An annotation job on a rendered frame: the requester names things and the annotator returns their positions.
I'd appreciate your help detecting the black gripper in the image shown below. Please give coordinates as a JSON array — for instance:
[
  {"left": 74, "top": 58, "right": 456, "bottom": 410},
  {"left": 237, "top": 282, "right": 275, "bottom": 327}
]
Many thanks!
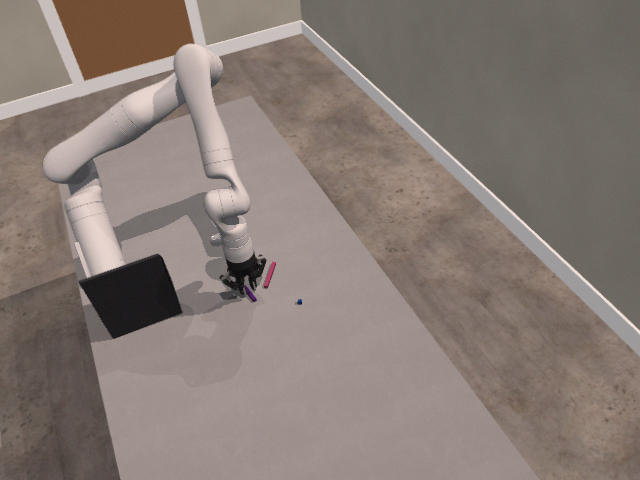
[{"left": 220, "top": 253, "right": 267, "bottom": 296}]

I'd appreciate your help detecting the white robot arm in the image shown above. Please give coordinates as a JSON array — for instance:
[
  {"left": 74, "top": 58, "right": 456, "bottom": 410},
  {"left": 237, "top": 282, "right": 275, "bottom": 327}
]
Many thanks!
[{"left": 42, "top": 44, "right": 254, "bottom": 278}]

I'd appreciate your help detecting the purple rod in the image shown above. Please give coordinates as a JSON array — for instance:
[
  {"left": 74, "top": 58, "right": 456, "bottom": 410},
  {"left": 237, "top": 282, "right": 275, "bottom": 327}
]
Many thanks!
[{"left": 245, "top": 285, "right": 257, "bottom": 302}]

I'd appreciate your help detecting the pink rod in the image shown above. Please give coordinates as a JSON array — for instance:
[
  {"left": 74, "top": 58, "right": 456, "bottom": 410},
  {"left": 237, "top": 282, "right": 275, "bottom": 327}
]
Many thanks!
[{"left": 264, "top": 262, "right": 276, "bottom": 288}]

